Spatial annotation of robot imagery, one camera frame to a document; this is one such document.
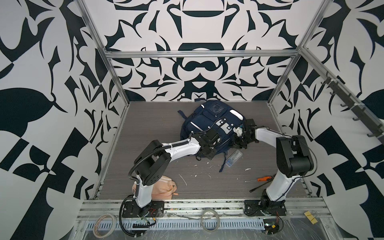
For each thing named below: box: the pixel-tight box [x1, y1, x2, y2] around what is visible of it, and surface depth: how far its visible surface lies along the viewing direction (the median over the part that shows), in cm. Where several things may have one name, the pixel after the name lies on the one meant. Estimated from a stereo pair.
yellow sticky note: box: [303, 210, 318, 225], surface depth 73 cm
